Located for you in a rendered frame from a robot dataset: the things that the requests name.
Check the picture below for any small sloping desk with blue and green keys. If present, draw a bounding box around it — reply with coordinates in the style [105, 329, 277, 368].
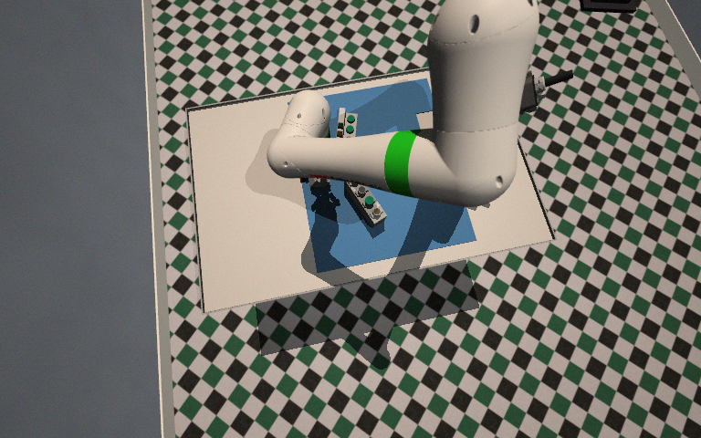
[300, 178, 331, 190]

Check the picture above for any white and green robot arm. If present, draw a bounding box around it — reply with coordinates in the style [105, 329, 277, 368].
[267, 0, 573, 207]

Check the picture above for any blue flat mat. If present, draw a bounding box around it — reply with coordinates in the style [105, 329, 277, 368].
[302, 78, 476, 273]

